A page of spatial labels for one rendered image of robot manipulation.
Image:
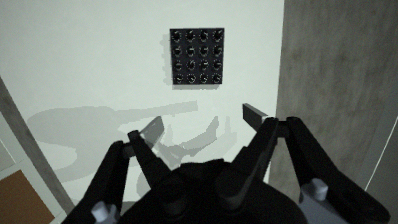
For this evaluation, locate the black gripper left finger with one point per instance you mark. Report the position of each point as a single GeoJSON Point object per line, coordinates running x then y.
{"type": "Point", "coordinates": [102, 201]}

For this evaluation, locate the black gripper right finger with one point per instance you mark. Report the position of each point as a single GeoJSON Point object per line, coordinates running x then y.
{"type": "Point", "coordinates": [327, 196]}

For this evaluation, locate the black knob box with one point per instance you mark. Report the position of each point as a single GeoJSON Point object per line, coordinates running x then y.
{"type": "Point", "coordinates": [201, 45]}

